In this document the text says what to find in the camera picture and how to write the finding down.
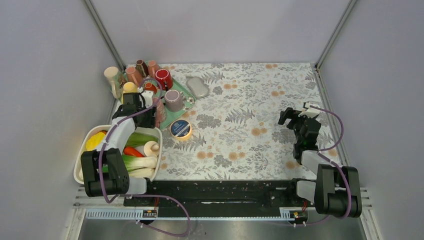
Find yellow mug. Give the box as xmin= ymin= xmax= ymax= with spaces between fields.
xmin=120 ymin=81 xmax=138 ymax=104

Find cream floral mug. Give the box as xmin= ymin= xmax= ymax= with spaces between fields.
xmin=103 ymin=66 xmax=127 ymax=99

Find red mug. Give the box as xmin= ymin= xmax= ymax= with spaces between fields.
xmin=154 ymin=68 xmax=174 ymax=91

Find lilac mug black handle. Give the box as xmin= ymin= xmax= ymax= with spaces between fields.
xmin=164 ymin=89 xmax=184 ymax=113

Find pink face mug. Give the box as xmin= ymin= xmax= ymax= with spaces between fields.
xmin=155 ymin=100 xmax=167 ymax=128

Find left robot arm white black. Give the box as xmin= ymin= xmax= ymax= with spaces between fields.
xmin=80 ymin=93 xmax=159 ymax=206

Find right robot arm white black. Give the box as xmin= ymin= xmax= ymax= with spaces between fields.
xmin=278 ymin=103 xmax=362 ymax=219

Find pink cup on tray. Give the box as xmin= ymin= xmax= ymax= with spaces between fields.
xmin=125 ymin=66 xmax=144 ymax=87

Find toy green leafy vegetable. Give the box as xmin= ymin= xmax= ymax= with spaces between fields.
xmin=125 ymin=132 xmax=158 ymax=148

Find brown cup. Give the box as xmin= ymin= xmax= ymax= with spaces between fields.
xmin=135 ymin=59 xmax=149 ymax=78

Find toy carrot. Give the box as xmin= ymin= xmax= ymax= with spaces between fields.
xmin=123 ymin=146 xmax=145 ymax=158

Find toy mushroom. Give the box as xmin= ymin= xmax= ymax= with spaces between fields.
xmin=143 ymin=141 xmax=160 ymax=157

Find toy yellow napa cabbage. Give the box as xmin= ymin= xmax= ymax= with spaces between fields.
xmin=85 ymin=130 xmax=107 ymax=151

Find round blue lid tin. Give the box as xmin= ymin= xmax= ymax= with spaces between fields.
xmin=169 ymin=119 xmax=193 ymax=141

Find toy leek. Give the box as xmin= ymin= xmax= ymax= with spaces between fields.
xmin=122 ymin=155 xmax=158 ymax=174

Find grey oval dish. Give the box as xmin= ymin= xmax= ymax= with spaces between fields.
xmin=186 ymin=76 xmax=210 ymax=99

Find white vegetable tub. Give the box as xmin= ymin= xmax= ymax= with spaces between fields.
xmin=73 ymin=124 xmax=163 ymax=185

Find toy white radish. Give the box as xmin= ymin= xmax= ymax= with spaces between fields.
xmin=128 ymin=167 xmax=155 ymax=179

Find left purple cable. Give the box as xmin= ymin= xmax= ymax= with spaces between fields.
xmin=97 ymin=77 xmax=192 ymax=238

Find purple cable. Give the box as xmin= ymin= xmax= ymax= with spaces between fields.
xmin=271 ymin=105 xmax=353 ymax=228
xmin=97 ymin=77 xmax=192 ymax=238

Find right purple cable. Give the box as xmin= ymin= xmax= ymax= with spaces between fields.
xmin=271 ymin=105 xmax=353 ymax=228

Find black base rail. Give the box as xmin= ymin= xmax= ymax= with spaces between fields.
xmin=123 ymin=180 xmax=313 ymax=219

